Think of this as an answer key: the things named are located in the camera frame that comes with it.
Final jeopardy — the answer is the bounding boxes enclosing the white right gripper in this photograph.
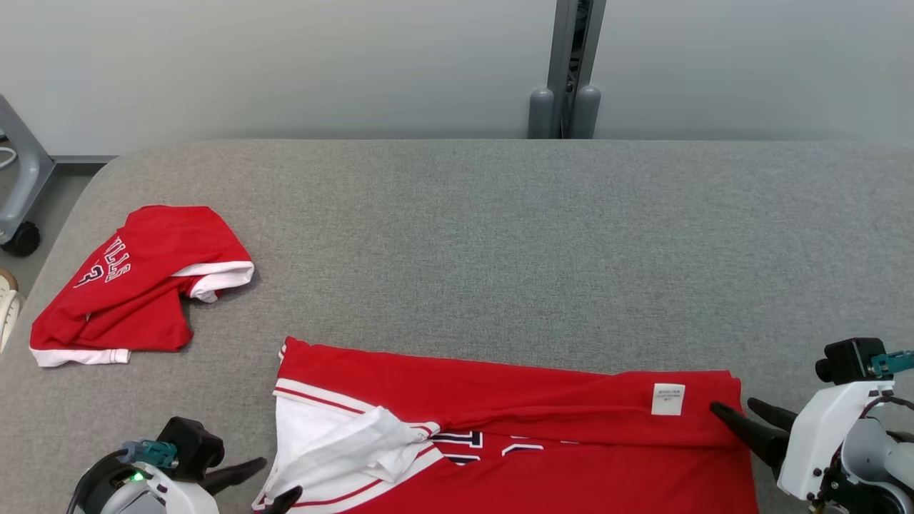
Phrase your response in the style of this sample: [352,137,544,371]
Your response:
[710,380,895,502]

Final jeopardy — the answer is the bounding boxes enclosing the black left cable teal plug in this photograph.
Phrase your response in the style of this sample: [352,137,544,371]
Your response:
[119,440,178,470]

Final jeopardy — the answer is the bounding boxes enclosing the red basketball jersey white sleeves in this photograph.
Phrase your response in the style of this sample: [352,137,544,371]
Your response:
[253,336,759,514]

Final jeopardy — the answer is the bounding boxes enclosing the grey metal cart leg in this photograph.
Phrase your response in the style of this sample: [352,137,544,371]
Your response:
[0,93,56,247]

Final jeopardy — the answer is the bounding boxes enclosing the white shoe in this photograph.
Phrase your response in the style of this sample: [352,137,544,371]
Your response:
[0,269,22,354]

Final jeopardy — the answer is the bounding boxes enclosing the red basketball shorts white trim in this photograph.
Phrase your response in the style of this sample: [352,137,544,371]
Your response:
[30,206,255,368]

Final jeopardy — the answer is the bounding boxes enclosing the black cable teal plug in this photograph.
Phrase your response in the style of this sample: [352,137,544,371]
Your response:
[868,348,914,379]
[119,440,178,470]

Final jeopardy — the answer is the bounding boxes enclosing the black right cable teal plug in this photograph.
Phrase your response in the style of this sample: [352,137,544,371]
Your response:
[868,348,914,379]

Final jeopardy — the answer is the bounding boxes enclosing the black caster wheel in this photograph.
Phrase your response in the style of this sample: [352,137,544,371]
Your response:
[2,221,41,258]

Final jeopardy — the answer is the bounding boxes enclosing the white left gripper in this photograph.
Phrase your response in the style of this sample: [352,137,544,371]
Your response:
[100,457,303,514]

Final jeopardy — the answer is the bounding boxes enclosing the grey metal partition post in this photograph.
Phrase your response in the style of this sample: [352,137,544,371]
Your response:
[527,0,608,140]

